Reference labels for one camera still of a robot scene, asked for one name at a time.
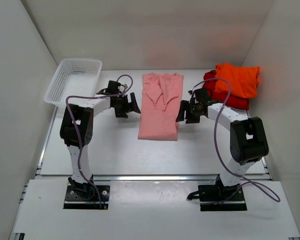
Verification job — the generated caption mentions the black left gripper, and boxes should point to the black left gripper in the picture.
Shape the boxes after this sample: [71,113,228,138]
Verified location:
[113,93,141,119]

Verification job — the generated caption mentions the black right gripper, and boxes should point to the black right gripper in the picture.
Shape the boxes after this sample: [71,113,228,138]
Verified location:
[176,100,201,124]

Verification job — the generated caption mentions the pink t shirt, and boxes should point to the pink t shirt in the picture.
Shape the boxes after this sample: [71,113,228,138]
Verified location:
[138,73,184,141]

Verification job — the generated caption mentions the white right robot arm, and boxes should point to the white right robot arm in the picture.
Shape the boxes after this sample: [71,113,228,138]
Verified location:
[176,88,269,200]

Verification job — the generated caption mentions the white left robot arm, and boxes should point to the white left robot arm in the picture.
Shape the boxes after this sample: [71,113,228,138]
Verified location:
[60,80,141,199]

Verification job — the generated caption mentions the red folded t shirt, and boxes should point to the red folded t shirt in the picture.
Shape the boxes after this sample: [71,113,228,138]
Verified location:
[202,70,250,111]

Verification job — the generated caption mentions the white plastic mesh basket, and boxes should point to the white plastic mesh basket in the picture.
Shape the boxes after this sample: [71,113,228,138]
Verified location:
[44,58,103,108]

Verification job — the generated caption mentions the orange folded t shirt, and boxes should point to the orange folded t shirt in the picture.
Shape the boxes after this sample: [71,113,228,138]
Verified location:
[215,62,260,99]

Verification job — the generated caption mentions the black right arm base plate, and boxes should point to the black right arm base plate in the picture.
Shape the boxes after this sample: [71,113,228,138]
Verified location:
[186,184,248,212]

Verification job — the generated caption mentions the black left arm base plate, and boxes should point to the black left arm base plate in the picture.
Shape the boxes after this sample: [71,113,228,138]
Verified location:
[63,183,111,210]

